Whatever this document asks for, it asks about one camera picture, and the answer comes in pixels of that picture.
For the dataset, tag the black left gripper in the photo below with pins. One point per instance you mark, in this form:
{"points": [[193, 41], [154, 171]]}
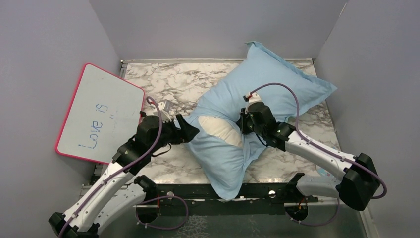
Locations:
{"points": [[187, 133]]}

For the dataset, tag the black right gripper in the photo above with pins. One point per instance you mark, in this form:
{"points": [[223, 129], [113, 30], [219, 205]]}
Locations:
{"points": [[240, 123]]}

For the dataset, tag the white pillow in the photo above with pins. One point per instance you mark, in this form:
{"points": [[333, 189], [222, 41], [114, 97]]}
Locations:
{"points": [[221, 129]]}

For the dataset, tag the light blue pillowcase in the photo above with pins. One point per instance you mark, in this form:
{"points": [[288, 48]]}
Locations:
{"points": [[286, 90]]}

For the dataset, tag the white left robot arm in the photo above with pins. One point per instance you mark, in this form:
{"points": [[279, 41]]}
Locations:
{"points": [[152, 133]]}

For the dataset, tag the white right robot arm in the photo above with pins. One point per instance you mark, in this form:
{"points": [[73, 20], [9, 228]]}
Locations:
{"points": [[353, 179]]}

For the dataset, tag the pink framed whiteboard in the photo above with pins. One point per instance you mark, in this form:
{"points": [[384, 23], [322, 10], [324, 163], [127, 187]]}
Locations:
{"points": [[103, 114]]}

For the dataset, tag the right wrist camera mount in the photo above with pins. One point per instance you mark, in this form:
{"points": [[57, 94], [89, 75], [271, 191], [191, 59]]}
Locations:
{"points": [[251, 98]]}

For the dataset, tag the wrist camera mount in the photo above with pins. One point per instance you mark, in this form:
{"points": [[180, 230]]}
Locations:
{"points": [[251, 98], [164, 107]]}

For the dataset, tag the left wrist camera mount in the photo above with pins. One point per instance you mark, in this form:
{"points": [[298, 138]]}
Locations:
{"points": [[164, 107]]}

